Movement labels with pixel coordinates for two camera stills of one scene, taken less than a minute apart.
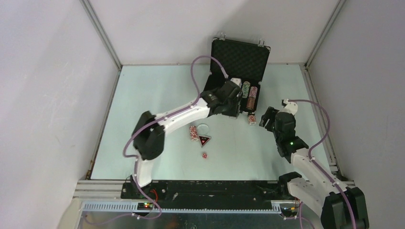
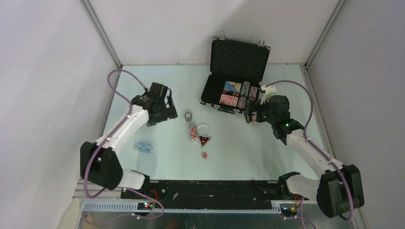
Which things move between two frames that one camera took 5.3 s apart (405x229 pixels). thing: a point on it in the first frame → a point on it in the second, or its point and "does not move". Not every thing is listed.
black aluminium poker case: [242, 60] does not move
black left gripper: [235, 111] → [169, 112]
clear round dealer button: [203, 129] does not move
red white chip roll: [193, 133] does not move
